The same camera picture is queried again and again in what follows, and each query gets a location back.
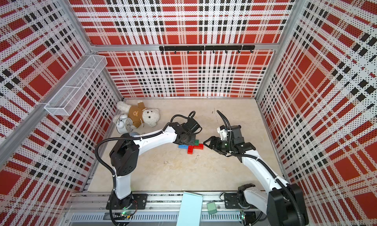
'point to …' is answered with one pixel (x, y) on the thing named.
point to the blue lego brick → (183, 146)
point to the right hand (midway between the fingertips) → (209, 145)
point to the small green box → (212, 208)
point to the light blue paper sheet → (190, 210)
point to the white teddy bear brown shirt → (140, 114)
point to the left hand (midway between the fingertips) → (192, 141)
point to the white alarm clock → (124, 125)
